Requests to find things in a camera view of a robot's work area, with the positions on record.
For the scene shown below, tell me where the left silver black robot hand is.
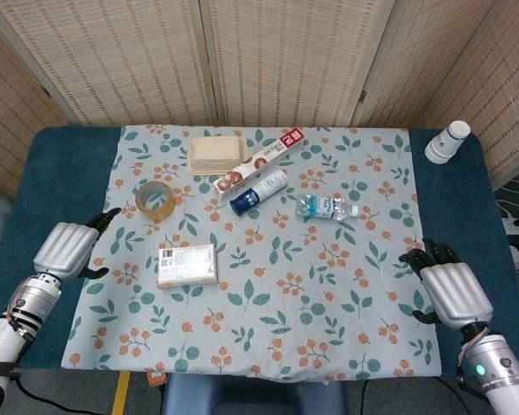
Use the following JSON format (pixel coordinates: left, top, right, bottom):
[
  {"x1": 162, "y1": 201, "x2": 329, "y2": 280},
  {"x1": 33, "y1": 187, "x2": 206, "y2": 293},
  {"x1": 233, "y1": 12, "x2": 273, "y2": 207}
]
[{"x1": 33, "y1": 207, "x2": 122, "y2": 284}]

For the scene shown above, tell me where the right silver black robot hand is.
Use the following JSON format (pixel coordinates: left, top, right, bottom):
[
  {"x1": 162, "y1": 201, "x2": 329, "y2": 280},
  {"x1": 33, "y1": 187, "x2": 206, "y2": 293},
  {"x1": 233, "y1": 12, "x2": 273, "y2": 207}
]
[{"x1": 398, "y1": 237, "x2": 494, "y2": 334}]

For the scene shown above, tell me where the white peach tissue pack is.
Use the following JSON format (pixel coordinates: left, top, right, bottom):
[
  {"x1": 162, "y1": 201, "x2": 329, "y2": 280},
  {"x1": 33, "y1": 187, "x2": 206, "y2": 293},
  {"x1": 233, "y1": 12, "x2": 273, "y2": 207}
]
[{"x1": 157, "y1": 244, "x2": 220, "y2": 290}]

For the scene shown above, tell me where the floral tablecloth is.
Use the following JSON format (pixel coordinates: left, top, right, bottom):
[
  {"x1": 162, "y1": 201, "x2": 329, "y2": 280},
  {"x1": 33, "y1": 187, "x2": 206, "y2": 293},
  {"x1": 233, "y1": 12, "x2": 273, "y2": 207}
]
[{"x1": 60, "y1": 124, "x2": 443, "y2": 384}]

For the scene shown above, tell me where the beige lidded lunch box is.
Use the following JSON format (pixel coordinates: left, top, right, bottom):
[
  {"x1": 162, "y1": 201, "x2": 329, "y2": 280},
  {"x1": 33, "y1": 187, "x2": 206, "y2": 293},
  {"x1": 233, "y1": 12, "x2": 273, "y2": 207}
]
[{"x1": 186, "y1": 135, "x2": 248, "y2": 176}]

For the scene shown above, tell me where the long white red wrap box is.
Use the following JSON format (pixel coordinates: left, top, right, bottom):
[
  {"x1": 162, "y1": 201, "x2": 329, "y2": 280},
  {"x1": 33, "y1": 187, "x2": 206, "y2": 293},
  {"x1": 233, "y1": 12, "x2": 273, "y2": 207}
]
[{"x1": 212, "y1": 128, "x2": 307, "y2": 200}]

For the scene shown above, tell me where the dark blue table cover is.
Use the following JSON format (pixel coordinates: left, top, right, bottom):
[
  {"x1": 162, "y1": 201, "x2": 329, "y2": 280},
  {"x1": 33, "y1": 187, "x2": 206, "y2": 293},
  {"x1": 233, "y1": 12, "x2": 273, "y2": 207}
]
[{"x1": 0, "y1": 124, "x2": 519, "y2": 380}]

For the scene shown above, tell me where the brown packing tape roll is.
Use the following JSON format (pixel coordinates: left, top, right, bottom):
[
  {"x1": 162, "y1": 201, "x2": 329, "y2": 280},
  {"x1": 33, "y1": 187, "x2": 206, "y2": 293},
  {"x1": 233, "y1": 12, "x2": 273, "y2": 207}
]
[{"x1": 135, "y1": 180, "x2": 176, "y2": 224}]

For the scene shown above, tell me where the stack of white paper cups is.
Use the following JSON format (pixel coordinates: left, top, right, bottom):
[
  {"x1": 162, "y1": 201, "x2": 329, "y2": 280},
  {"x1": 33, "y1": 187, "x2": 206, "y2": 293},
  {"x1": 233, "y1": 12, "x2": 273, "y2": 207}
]
[{"x1": 424, "y1": 120, "x2": 471, "y2": 164}]

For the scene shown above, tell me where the clear plastic water bottle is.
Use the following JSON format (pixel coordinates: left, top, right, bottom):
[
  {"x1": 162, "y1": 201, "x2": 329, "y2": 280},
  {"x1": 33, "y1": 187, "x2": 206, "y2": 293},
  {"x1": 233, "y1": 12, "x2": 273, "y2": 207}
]
[{"x1": 295, "y1": 193, "x2": 360, "y2": 223}]

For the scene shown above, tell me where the white spray can blue cap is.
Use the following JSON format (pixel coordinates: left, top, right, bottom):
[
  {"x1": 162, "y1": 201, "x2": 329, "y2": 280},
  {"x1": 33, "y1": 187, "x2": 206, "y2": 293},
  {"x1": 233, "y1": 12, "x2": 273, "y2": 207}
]
[{"x1": 229, "y1": 169, "x2": 289, "y2": 216}]

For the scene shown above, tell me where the blue chair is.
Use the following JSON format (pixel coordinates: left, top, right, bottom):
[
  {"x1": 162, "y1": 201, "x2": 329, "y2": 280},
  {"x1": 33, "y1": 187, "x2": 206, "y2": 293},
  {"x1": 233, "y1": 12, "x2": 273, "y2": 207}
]
[{"x1": 160, "y1": 372, "x2": 349, "y2": 415}]

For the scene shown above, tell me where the woven bamboo folding screen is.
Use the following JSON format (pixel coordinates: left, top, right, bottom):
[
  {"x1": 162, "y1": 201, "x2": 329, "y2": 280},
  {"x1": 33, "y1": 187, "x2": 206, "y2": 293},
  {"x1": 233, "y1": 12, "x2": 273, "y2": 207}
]
[{"x1": 0, "y1": 0, "x2": 519, "y2": 195}]

